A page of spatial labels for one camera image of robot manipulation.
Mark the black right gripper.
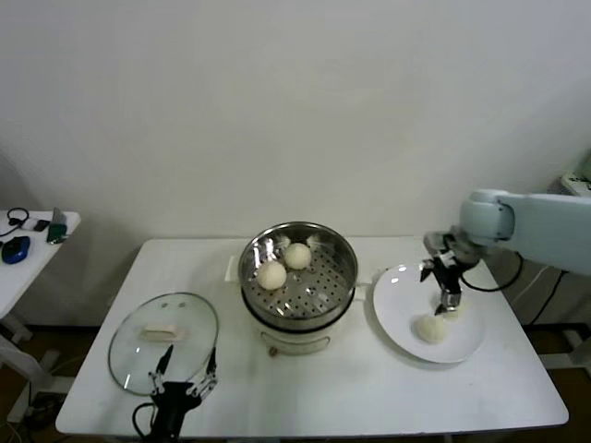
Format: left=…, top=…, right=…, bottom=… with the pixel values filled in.
left=419, top=253, right=464, bottom=318

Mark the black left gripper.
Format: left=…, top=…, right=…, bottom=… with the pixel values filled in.
left=147, top=343, right=219, bottom=438

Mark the white steamed baozi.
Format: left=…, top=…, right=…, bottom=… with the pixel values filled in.
left=411, top=314, right=449, bottom=345
left=256, top=260, right=287, bottom=292
left=283, top=243, right=312, bottom=270
left=433, top=299, right=471, bottom=322

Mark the perforated steel steamer basket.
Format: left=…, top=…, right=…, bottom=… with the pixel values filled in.
left=224, top=221, right=373, bottom=325

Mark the round white plate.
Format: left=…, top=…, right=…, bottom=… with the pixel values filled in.
left=371, top=263, right=487, bottom=364

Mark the round glass pot lid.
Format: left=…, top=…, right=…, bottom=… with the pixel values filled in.
left=107, top=291, right=220, bottom=397

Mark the white electric cooking pot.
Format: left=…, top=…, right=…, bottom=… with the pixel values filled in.
left=242, top=276, right=371, bottom=357

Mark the white shelf unit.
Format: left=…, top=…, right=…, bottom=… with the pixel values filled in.
left=549, top=173, right=591, bottom=198

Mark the white side table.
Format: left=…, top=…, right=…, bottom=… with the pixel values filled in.
left=0, top=210, right=82, bottom=345

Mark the green upright device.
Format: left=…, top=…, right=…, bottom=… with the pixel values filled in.
left=45, top=206, right=70, bottom=245

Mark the blue computer mouse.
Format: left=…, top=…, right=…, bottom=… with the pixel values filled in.
left=1, top=234, right=32, bottom=265

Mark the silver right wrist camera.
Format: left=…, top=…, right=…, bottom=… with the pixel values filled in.
left=423, top=230, right=458, bottom=256

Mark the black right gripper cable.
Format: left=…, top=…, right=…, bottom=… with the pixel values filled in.
left=461, top=251, right=525, bottom=292

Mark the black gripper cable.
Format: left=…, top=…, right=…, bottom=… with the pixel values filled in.
left=132, top=402, right=158, bottom=437
left=461, top=251, right=525, bottom=292

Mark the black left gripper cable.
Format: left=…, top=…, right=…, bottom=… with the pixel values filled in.
left=132, top=402, right=158, bottom=437

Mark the white power cable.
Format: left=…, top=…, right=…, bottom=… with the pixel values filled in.
left=511, top=269, right=551, bottom=304

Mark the black power cable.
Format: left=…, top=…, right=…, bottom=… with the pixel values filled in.
left=529, top=270, right=567, bottom=327

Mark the white table leg frame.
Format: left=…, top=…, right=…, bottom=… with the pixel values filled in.
left=6, top=349, right=62, bottom=424
left=537, top=329, right=591, bottom=370

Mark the black earphone cable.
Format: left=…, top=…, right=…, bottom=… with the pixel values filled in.
left=0, top=207, right=32, bottom=239

